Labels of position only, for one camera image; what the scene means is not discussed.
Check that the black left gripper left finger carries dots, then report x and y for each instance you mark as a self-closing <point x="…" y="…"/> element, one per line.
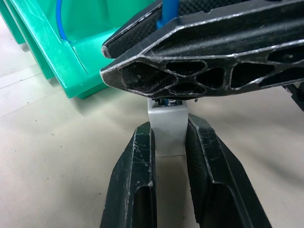
<point x="133" y="171"/>

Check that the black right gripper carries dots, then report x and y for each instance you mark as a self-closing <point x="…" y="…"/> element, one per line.
<point x="297" y="92"/>

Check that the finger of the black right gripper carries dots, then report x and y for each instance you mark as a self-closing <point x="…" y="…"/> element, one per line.
<point x="213" y="47"/>
<point x="137" y="33"/>

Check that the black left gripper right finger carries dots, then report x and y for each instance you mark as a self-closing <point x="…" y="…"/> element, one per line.
<point x="213" y="166"/>

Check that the white coupler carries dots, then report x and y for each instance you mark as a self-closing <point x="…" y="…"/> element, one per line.
<point x="167" y="128"/>

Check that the green plastic bin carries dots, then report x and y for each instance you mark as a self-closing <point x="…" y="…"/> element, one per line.
<point x="66" y="59"/>

